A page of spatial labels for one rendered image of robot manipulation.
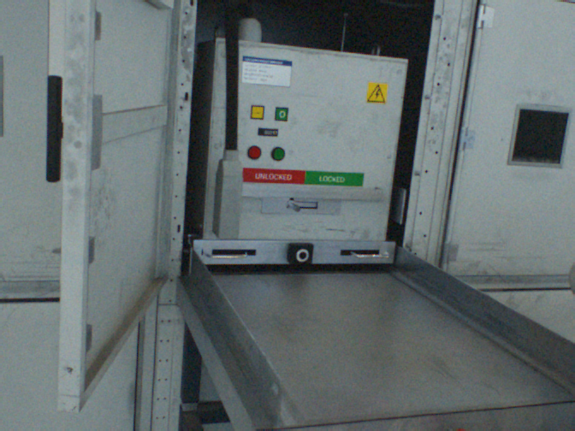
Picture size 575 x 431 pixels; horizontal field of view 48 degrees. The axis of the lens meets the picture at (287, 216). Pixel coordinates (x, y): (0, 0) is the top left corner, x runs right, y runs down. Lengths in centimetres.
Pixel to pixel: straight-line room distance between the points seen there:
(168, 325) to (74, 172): 77
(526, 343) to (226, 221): 67
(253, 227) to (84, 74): 82
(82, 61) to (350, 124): 90
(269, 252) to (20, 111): 65
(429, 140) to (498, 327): 54
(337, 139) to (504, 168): 46
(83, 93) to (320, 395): 56
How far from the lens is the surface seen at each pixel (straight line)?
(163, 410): 165
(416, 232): 170
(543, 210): 190
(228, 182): 142
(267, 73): 153
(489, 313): 140
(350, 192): 159
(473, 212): 176
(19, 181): 143
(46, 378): 157
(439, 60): 167
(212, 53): 153
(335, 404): 100
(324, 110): 158
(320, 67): 157
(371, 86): 163
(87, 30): 84
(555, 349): 126
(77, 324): 91
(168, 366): 160
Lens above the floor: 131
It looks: 12 degrees down
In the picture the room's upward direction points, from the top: 5 degrees clockwise
